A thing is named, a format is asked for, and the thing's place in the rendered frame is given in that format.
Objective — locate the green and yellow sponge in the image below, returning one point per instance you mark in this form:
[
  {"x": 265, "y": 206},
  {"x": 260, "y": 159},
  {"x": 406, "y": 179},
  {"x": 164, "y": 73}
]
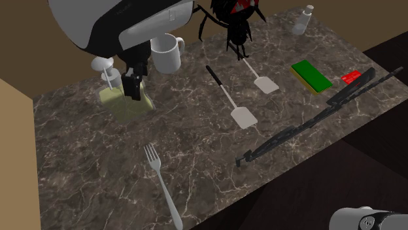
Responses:
[{"x": 310, "y": 74}]

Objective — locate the white mug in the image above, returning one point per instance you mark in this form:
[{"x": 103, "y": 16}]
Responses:
[{"x": 165, "y": 57}]

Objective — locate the red card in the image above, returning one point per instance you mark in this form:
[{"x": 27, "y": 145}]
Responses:
[{"x": 350, "y": 77}]

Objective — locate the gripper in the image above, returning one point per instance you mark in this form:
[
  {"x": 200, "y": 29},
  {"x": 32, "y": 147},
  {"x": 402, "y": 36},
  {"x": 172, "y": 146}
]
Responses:
[{"x": 135, "y": 52}]

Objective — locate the silver fork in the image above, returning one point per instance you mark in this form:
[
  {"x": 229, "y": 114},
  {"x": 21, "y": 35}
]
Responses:
[{"x": 165, "y": 191}]

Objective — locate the clear soap dispenser yellow liquid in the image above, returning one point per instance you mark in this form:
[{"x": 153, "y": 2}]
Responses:
[{"x": 118, "y": 106}]

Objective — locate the black spider toy red mark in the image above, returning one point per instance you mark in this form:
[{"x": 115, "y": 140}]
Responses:
[{"x": 237, "y": 30}]

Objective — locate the clear shaker white cap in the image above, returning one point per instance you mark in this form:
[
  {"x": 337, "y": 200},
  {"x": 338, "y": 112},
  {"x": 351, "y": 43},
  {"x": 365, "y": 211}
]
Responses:
[{"x": 300, "y": 24}]

